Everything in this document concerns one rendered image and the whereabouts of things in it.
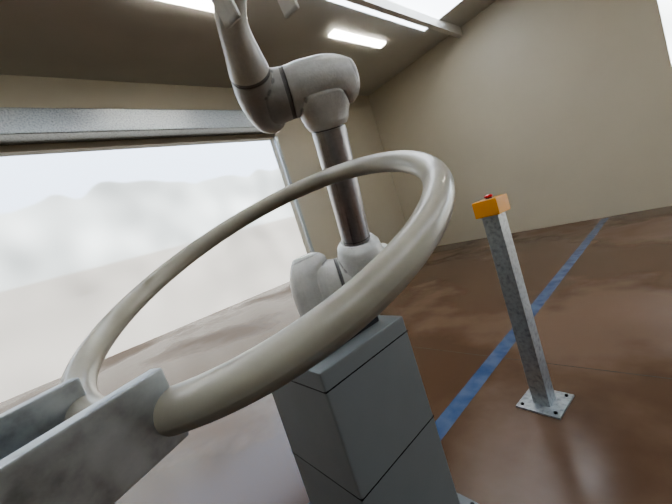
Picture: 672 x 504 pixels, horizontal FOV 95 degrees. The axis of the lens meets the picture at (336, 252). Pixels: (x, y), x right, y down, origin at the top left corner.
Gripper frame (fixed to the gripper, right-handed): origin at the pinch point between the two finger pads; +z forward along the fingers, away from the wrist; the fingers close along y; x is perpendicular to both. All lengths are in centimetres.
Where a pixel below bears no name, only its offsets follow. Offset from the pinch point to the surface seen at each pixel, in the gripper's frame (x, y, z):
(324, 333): 20.9, 35.9, 25.6
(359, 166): 5.5, 1.9, 25.6
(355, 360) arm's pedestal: -25, 0, 82
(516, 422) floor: -3, -46, 181
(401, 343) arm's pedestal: -21, -18, 95
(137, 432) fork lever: 13, 45, 25
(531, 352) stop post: 6, -70, 158
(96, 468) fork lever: 13, 47, 24
